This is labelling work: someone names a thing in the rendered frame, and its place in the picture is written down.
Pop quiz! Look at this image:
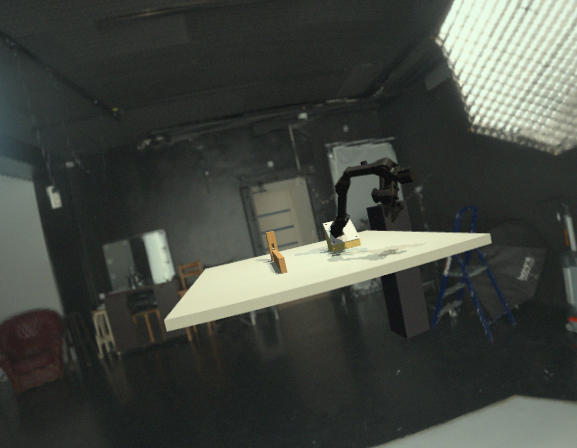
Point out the wooden post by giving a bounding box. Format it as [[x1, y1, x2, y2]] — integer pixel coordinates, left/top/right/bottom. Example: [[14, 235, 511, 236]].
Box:
[[265, 231, 278, 261]]

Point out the wooden rail with steel hooks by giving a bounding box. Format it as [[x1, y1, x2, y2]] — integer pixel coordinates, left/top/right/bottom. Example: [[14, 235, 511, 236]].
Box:
[[272, 250, 287, 274]]

